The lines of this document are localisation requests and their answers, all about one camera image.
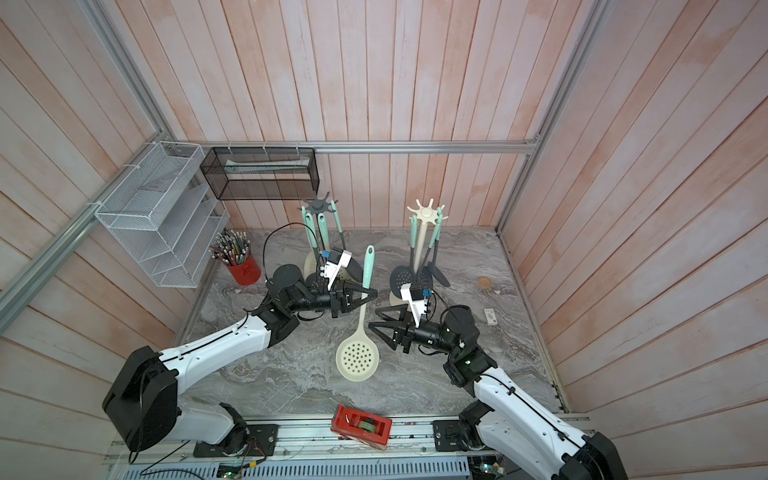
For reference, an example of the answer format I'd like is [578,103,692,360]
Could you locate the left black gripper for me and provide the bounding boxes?
[288,278,378,319]

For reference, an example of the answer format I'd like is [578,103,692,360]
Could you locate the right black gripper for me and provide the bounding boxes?
[374,306,462,360]

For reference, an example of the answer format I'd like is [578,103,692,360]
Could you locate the cream skimmer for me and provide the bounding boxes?
[301,206,316,277]
[336,245,379,382]
[318,213,351,281]

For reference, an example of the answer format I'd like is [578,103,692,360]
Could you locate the grey skimmer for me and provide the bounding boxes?
[428,206,451,288]
[417,223,440,290]
[330,200,363,283]
[390,214,418,299]

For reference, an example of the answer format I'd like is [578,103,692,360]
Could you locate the grey solid spoon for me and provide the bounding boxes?
[304,213,327,288]

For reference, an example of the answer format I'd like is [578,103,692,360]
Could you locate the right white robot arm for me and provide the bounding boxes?
[368,305,628,479]

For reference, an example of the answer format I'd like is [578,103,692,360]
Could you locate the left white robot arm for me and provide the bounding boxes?
[102,259,377,456]

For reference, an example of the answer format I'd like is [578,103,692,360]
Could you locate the dark grey utensil rack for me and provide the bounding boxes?
[301,191,355,289]

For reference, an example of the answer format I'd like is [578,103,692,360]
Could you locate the cream utensil rack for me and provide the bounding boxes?
[389,199,444,305]

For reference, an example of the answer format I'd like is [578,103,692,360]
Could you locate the small white label tag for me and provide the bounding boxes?
[484,308,498,326]

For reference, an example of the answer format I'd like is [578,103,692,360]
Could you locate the small brown round coaster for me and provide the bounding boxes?
[477,276,493,290]

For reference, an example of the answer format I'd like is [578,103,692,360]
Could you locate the red tape dispenser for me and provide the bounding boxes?
[331,405,393,451]

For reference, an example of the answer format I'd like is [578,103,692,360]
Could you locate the red pencil cup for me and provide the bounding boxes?
[209,229,261,286]

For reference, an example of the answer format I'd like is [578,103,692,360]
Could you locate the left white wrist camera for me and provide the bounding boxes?
[319,249,352,290]

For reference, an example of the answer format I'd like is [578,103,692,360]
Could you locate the black mesh wall basket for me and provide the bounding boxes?
[201,146,320,201]

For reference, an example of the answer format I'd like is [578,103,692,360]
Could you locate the white wire mesh shelf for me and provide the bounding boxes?
[96,142,229,289]

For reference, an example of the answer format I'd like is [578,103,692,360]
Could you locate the aluminium frame rail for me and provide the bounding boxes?
[192,139,538,154]

